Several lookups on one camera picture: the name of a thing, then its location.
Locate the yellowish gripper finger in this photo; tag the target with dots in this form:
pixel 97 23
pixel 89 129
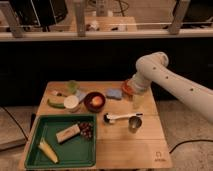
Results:
pixel 137 101

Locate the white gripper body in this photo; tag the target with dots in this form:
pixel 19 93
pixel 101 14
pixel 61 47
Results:
pixel 139 84

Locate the blue sponge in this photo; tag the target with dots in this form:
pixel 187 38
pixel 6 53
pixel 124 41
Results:
pixel 114 94

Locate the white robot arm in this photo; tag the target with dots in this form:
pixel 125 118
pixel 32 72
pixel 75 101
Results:
pixel 153 68

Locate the small metal cup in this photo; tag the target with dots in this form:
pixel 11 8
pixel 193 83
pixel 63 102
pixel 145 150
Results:
pixel 134 124

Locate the green plastic cup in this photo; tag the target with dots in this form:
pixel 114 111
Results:
pixel 72 86

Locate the orange bowl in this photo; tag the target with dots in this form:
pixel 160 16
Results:
pixel 126 88

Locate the wooden folding table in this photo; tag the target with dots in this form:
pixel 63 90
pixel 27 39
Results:
pixel 116 146

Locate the dark red bowl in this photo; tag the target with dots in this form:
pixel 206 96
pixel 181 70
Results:
pixel 88 102

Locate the light blue cloth piece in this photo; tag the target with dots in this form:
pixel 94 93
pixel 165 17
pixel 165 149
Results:
pixel 80 95

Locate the dark grape bunch toy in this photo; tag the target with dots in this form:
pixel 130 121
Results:
pixel 86 129

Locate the tan rectangular block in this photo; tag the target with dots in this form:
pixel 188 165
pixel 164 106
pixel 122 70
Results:
pixel 67 133

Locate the green plastic tray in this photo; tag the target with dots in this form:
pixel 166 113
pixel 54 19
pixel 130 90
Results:
pixel 76 152

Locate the yellow corn toy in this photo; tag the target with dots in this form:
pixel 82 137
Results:
pixel 48 151

